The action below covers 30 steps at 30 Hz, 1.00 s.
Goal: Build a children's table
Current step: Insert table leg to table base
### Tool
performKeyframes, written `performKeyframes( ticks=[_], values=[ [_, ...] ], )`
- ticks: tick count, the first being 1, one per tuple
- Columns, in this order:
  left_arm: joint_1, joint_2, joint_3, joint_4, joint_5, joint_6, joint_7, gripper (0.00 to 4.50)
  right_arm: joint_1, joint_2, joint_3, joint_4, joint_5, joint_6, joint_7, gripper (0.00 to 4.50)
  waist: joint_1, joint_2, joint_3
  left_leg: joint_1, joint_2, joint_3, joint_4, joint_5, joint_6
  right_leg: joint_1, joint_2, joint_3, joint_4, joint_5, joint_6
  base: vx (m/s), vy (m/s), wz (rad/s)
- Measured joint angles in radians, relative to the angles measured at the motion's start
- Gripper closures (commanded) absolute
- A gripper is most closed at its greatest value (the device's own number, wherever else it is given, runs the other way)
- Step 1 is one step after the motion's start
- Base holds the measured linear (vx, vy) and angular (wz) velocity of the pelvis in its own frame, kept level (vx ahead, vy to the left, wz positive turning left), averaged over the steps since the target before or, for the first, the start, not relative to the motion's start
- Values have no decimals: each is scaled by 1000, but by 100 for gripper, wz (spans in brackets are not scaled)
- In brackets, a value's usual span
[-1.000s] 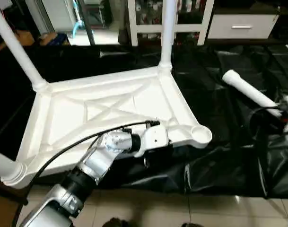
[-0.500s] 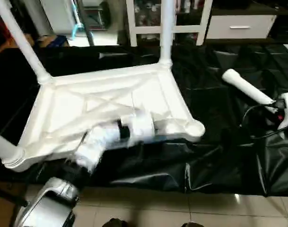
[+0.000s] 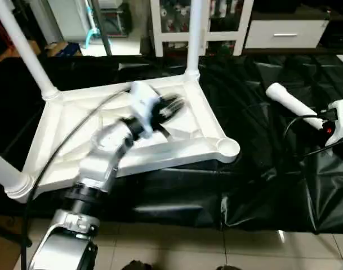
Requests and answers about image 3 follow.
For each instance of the blue cardboard box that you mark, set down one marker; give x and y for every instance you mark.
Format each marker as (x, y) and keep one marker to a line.
(64, 49)

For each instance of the white plastic table top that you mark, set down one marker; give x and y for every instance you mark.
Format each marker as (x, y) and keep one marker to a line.
(75, 129)

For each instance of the white plastic table leg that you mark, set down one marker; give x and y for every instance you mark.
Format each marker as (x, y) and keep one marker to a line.
(194, 36)
(22, 45)
(295, 104)
(5, 174)

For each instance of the grey metal pole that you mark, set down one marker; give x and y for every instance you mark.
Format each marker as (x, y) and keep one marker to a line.
(102, 28)

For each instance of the black work mat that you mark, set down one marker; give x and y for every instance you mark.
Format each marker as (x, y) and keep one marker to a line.
(250, 185)

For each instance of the white low drawer unit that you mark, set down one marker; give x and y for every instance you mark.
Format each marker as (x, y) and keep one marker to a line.
(286, 35)

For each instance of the white glass-door cabinet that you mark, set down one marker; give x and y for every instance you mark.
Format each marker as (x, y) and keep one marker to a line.
(216, 25)

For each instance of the dark robot right foot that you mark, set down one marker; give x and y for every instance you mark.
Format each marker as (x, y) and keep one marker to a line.
(227, 267)

